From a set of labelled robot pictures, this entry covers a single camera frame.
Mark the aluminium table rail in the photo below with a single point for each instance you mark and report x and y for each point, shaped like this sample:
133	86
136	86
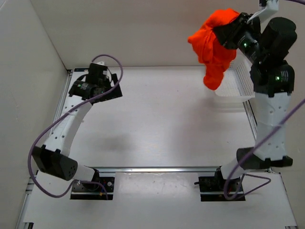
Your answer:
155	169

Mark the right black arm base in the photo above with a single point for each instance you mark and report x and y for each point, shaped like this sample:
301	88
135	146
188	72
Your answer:
212	188

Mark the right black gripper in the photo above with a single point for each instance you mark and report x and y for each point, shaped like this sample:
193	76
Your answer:
227	34

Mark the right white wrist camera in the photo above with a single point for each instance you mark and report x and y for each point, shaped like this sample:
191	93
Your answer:
267	8

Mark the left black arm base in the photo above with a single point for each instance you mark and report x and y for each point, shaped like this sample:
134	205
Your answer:
103	189

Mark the white plastic basket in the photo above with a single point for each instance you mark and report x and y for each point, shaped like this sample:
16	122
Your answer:
236	84

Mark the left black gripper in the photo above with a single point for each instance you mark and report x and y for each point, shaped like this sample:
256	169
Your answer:
116	93

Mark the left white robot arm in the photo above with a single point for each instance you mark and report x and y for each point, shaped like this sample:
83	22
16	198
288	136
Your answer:
52	158

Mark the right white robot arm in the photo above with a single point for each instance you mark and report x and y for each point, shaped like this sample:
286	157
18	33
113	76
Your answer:
273	83

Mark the orange shorts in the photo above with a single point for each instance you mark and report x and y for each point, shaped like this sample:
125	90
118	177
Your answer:
209	51

